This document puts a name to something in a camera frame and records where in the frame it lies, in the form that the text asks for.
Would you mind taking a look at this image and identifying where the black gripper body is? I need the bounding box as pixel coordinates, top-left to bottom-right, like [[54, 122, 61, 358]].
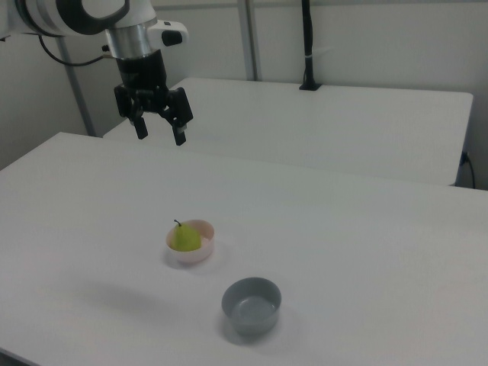
[[115, 50, 172, 114]]

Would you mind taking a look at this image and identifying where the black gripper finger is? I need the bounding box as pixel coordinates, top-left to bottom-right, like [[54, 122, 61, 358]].
[[113, 85, 149, 140], [156, 86, 194, 146]]

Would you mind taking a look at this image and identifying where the green pear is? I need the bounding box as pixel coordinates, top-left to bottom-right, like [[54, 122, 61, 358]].
[[169, 219, 203, 253]]

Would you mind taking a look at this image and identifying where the pink bowl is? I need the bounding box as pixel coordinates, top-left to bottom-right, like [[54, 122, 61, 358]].
[[165, 218, 216, 265]]

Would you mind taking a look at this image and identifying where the grey bowl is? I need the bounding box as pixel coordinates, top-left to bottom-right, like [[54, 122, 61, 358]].
[[221, 277, 283, 336]]

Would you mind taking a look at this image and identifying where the white side table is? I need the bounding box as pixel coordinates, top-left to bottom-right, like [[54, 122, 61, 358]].
[[102, 77, 474, 188]]

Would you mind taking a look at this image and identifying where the grey partition post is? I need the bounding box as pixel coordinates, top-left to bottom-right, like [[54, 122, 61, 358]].
[[238, 0, 264, 82], [56, 36, 97, 137]]

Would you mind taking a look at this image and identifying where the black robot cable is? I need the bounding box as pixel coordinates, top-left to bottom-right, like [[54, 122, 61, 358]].
[[37, 36, 115, 67]]

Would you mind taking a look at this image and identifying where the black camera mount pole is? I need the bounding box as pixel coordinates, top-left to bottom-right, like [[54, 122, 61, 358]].
[[298, 0, 322, 92]]

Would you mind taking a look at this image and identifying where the black wall cable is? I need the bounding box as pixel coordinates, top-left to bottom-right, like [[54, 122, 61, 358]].
[[461, 151, 477, 189]]

